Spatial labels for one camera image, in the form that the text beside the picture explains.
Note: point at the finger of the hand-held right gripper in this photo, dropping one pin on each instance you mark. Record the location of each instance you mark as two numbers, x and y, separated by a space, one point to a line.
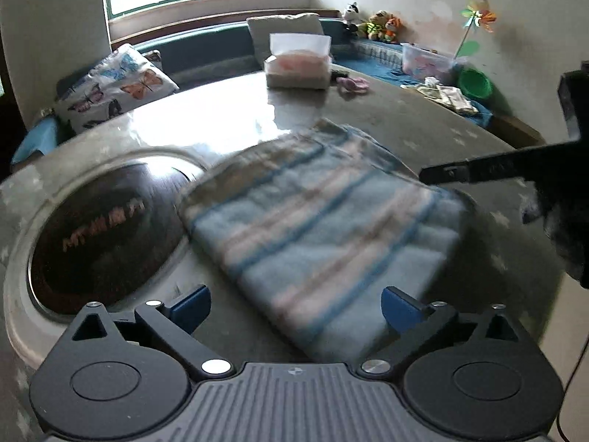
487 168

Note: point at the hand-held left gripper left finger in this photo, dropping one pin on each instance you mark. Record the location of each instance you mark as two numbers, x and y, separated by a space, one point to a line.
191 307

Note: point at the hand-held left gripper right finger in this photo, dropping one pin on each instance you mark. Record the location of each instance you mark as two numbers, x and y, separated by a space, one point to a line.
400 307

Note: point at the person's right hand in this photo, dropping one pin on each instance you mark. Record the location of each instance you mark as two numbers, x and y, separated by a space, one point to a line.
563 221

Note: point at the white folded cloths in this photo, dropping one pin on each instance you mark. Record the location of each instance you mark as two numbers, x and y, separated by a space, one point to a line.
453 96

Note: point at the quilted star tablecloth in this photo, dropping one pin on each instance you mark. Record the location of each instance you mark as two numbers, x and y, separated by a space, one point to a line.
483 248

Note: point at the green plastic bowl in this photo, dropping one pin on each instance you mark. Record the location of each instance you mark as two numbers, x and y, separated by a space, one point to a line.
474 84

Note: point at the round black inset hotplate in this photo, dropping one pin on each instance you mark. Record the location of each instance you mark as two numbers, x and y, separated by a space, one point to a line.
101 239

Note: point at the clear plastic storage box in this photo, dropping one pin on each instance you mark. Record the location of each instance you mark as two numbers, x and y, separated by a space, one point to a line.
425 62

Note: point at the colourful pinwheel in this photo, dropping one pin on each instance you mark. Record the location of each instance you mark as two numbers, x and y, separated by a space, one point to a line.
478 14

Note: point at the small pink cloth toy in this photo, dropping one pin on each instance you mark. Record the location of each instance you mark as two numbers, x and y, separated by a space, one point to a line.
352 84

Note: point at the striped blue bench mat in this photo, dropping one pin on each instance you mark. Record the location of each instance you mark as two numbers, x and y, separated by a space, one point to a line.
375 50

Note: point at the orange tiger plush toy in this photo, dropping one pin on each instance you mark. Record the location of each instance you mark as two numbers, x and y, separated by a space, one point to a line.
392 30

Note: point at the green and yellow plush toy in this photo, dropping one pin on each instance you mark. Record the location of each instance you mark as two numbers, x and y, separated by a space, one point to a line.
373 25

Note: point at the tissue box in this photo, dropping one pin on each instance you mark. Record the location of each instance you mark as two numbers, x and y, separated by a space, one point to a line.
299 71

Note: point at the blue seat cushion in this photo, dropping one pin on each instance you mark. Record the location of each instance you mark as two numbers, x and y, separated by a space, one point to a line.
37 138

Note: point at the butterfly print pillow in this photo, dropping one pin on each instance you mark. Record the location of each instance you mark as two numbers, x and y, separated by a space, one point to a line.
115 87

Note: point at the plain white pillow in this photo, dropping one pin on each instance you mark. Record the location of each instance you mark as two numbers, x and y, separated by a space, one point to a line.
285 25

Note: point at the teal upholstered bench sofa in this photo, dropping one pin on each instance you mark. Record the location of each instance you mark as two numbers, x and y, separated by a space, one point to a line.
202 50

